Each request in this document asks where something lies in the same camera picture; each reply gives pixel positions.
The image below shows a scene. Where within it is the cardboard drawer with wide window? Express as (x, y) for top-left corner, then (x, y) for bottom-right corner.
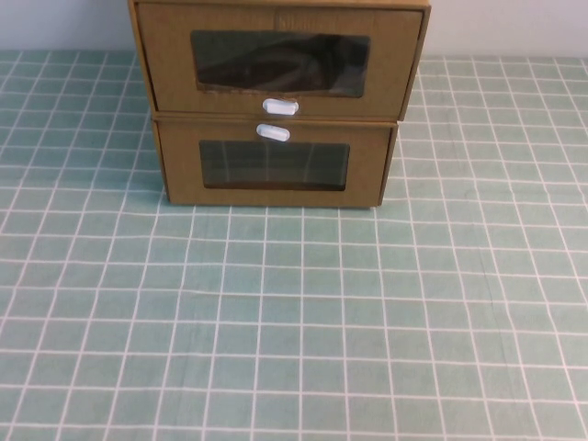
(136, 3), (424, 116)

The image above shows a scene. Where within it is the green checked tablecloth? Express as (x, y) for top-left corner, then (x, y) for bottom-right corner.
(0, 49), (588, 441)

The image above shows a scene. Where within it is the cardboard drawer with narrow window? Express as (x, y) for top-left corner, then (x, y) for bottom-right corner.
(158, 121), (391, 206)

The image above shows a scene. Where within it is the white plastic drawer handle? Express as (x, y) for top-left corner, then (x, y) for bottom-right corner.
(255, 122), (291, 142)
(262, 96), (300, 116)

